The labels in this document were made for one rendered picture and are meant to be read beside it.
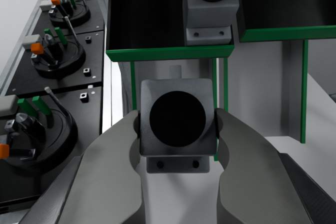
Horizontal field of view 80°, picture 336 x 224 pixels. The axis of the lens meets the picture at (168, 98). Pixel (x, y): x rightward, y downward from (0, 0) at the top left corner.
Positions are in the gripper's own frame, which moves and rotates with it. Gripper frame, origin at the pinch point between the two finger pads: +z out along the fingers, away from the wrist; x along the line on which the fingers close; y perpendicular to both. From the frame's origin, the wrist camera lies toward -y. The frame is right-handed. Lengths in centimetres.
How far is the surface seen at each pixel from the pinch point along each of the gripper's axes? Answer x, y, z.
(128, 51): -4.7, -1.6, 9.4
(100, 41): -23, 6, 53
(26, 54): -44, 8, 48
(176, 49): 0.2, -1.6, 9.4
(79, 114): -21.4, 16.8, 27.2
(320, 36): 16.6, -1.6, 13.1
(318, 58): 81, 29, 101
